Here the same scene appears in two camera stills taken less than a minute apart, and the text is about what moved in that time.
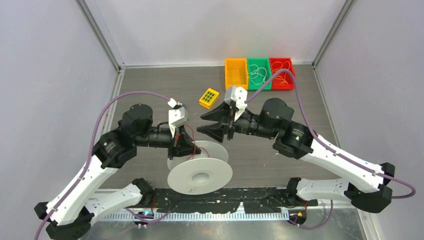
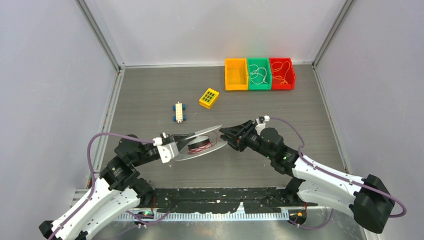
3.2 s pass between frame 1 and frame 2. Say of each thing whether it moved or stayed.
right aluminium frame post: stayed
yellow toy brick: stayed
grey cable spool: moved
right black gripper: moved
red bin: stayed
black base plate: stayed
